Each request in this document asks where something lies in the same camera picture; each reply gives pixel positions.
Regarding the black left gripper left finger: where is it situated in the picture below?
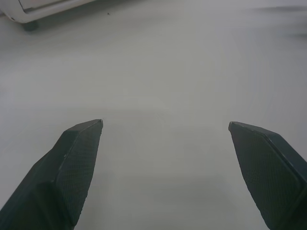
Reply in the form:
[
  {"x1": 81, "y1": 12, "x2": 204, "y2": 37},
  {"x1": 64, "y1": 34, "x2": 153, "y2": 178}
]
[{"x1": 0, "y1": 118, "x2": 104, "y2": 230}]

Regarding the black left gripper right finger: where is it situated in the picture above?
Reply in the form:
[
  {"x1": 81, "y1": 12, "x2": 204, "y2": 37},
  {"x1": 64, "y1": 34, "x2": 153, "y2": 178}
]
[{"x1": 228, "y1": 121, "x2": 307, "y2": 230}]

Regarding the white appliance with foot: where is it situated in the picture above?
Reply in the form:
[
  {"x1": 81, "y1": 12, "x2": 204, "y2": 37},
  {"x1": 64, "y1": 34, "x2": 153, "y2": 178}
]
[{"x1": 0, "y1": 0, "x2": 95, "y2": 31}]

